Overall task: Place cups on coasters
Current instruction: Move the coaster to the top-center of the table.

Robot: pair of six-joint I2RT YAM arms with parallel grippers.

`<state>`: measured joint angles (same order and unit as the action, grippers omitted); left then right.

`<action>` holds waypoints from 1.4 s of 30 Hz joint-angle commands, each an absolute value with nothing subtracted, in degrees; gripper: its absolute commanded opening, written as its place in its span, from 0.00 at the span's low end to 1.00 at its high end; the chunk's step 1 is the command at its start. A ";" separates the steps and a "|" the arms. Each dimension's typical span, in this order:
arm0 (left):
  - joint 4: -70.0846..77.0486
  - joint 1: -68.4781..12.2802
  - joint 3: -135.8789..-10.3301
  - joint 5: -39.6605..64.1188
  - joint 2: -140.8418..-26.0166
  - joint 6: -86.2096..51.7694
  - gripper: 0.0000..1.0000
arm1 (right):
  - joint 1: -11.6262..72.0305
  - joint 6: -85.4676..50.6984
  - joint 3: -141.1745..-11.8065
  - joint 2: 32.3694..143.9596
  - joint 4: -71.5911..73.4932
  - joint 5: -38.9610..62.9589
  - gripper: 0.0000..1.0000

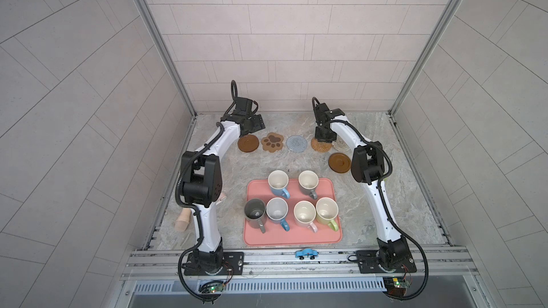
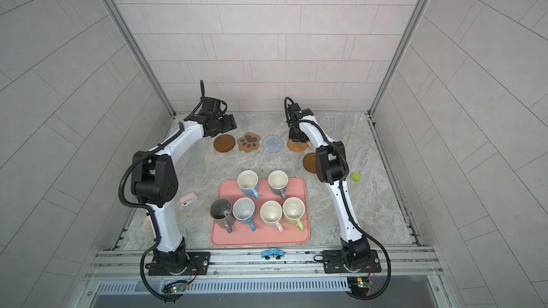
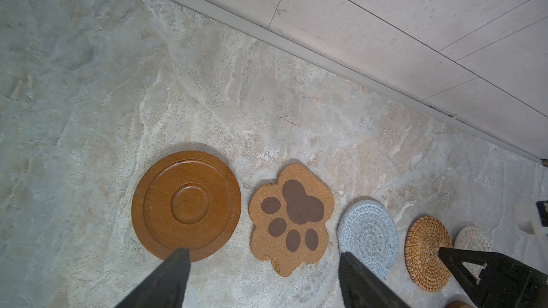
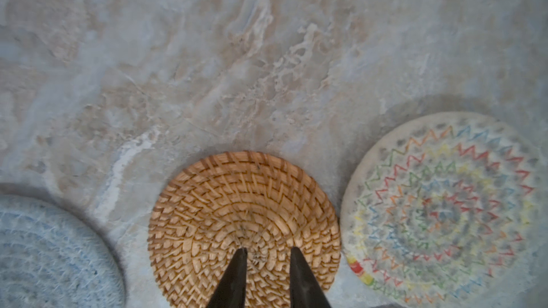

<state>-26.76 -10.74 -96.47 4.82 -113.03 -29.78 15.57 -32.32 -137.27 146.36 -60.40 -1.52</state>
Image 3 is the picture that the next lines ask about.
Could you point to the woven rattan round coaster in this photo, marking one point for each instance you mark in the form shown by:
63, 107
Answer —
424, 239

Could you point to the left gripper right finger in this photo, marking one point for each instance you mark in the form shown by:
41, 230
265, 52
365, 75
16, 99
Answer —
362, 288

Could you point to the cork paw print coaster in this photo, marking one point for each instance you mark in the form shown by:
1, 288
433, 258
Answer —
290, 217

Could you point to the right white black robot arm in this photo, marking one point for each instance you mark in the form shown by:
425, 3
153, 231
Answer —
531, 218

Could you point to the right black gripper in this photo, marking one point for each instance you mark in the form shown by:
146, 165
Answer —
504, 282

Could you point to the brown wooden round coaster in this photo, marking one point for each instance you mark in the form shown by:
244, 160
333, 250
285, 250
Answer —
459, 304
189, 199

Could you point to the multicolour knitted round coaster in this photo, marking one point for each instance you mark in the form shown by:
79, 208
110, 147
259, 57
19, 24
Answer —
472, 238

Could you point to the blue knitted round coaster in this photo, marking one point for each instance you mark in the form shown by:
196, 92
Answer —
367, 230

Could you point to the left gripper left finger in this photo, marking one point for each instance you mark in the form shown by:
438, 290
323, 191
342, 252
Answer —
165, 286

